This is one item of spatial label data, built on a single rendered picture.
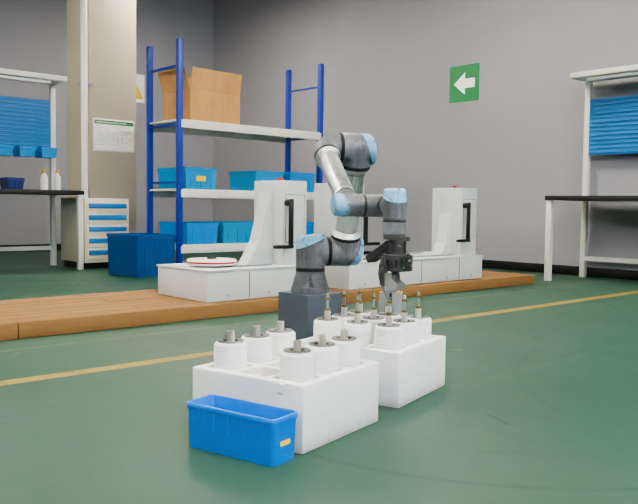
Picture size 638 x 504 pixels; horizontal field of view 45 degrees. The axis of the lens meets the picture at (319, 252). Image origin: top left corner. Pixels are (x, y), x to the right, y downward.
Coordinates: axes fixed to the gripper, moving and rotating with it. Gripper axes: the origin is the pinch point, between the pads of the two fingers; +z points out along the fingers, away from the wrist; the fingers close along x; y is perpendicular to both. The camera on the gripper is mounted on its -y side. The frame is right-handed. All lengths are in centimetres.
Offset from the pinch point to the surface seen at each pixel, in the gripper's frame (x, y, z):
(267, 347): -46.0, -7.0, 12.7
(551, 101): 506, -229, -137
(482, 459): -27, 56, 35
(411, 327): 9.8, 2.1, 11.2
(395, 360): -5.9, 8.6, 19.4
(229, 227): 278, -451, -8
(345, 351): -33.1, 12.6, 12.6
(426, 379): 15.7, 4.3, 29.5
